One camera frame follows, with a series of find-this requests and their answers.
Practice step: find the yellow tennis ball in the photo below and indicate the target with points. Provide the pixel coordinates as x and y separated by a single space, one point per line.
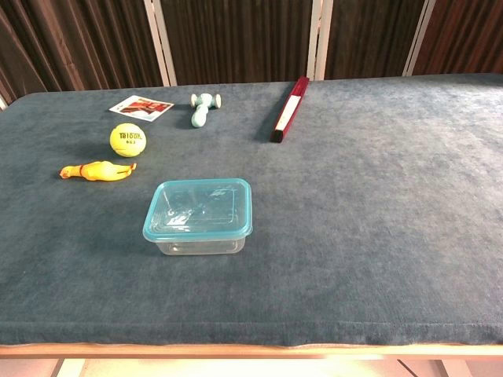
127 140

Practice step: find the teal container lid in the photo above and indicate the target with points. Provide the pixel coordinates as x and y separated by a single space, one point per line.
196 208

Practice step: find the yellow rubber chicken toy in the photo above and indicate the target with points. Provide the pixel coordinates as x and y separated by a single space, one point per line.
98 171

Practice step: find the brown slatted screen panel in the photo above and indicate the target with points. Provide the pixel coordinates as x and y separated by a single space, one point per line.
373 39
471 31
78 39
236 39

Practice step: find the long dark red box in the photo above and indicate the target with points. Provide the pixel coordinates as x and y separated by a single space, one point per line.
288 114

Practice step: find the clear plastic container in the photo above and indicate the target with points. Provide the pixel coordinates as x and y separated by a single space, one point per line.
196 248

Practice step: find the printed photo card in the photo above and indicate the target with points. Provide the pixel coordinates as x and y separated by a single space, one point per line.
141 108

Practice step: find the light blue toy hammer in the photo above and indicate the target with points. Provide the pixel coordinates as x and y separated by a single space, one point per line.
198 116

